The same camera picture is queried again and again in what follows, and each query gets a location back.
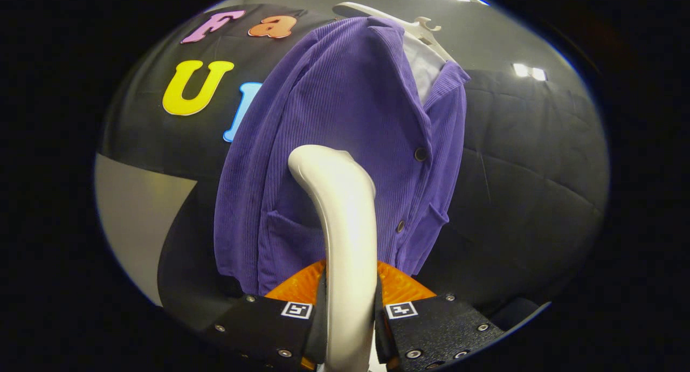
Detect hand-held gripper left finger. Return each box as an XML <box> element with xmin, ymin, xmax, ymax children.
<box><xmin>202</xmin><ymin>260</ymin><xmax>328</xmax><ymax>371</ymax></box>

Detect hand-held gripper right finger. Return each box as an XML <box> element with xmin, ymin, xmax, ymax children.
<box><xmin>374</xmin><ymin>260</ymin><xmax>505</xmax><ymax>371</ymax></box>

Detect white garment steamer head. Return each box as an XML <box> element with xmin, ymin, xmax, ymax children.
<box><xmin>288</xmin><ymin>144</ymin><xmax>378</xmax><ymax>372</ymax></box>

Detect purple corduroy jacket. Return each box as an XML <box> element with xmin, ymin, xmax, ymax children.
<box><xmin>213</xmin><ymin>16</ymin><xmax>471</xmax><ymax>297</ymax></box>

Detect white shirt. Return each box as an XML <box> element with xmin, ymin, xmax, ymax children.
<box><xmin>403</xmin><ymin>33</ymin><xmax>447</xmax><ymax>106</ymax></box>

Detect white clothes hanger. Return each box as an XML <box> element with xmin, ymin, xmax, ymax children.
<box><xmin>333</xmin><ymin>2</ymin><xmax>458</xmax><ymax>64</ymax></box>

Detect grey cabinet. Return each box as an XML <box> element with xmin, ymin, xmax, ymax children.
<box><xmin>94</xmin><ymin>153</ymin><xmax>198</xmax><ymax>307</ymax></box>

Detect black backdrop cloth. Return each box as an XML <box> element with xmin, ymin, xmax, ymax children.
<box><xmin>97</xmin><ymin>4</ymin><xmax>610</xmax><ymax>329</ymax></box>

